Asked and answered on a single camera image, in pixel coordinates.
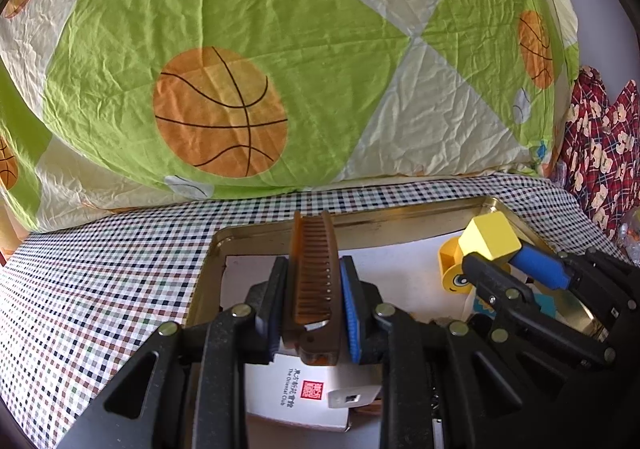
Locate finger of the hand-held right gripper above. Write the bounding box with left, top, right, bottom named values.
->
left=511, top=243, right=636, bottom=291
left=462, top=254, right=617, bottom=371

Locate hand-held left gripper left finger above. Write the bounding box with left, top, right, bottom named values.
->
left=60, top=256, right=291, bottom=449

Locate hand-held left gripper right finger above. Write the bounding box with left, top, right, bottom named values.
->
left=339, top=255, right=568, bottom=449

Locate blue toy block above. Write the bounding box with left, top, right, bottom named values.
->
left=530, top=293, right=557, bottom=319

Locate brown comb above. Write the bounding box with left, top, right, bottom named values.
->
left=281, top=210, right=342, bottom=367

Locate yellow cube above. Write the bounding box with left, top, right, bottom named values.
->
left=457, top=212, right=522, bottom=262

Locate white cardboard box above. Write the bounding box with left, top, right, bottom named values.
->
left=245, top=353, right=383, bottom=432

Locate white charger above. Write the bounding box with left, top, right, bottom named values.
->
left=326, top=384, right=383, bottom=411

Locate yellow toy block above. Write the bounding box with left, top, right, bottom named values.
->
left=438, top=236, right=476, bottom=297

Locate gold metal tin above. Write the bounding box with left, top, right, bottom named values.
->
left=187, top=195, right=608, bottom=449

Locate white paper sheet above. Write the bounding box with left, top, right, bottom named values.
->
left=220, top=229, right=526, bottom=325

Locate clear plastic bag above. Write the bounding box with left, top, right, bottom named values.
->
left=617, top=209, right=640, bottom=265

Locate red plaid bear cloth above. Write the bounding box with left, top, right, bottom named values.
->
left=557, top=66, right=640, bottom=240

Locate checkered tablecloth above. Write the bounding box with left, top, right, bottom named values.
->
left=0, top=173, right=640, bottom=449

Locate basketball print blanket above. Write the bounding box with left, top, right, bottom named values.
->
left=0, top=0, right=581, bottom=235

